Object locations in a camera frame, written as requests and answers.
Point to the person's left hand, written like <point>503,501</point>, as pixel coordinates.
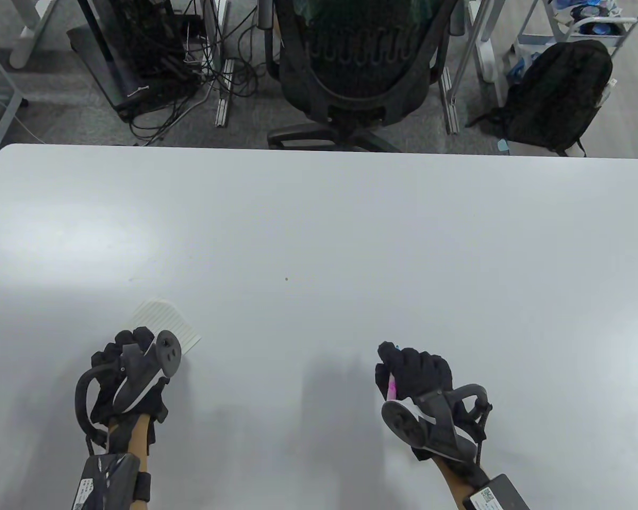
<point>103,366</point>

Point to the person's right hand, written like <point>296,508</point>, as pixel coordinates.
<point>425,372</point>

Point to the pink and blue permanent marker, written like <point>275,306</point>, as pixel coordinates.
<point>391,388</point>

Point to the white lined letter paper pad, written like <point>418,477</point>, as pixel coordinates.
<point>178,321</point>

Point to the person's left forearm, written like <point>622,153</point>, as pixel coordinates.
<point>135,438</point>

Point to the person's right forearm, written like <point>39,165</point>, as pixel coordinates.
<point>452,475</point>

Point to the blue sticky note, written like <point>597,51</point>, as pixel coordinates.
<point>503,146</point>

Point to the black mesh office chair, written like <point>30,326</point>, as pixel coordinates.
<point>361,74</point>

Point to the black backpack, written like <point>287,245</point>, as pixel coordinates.
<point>558,95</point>

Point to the black computer equipment rack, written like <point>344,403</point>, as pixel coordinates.
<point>138,48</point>

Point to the white table leg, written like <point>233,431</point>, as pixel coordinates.
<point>29,37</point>
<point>484,48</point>

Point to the white metal cart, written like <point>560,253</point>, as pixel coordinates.
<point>563,24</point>

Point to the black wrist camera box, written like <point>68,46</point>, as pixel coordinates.
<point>106,481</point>
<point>497,494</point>

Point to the aluminium profile rail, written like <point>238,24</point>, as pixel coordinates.
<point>451,106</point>
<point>224,95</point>

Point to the grey metal frame leg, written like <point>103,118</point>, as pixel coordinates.
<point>2,111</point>

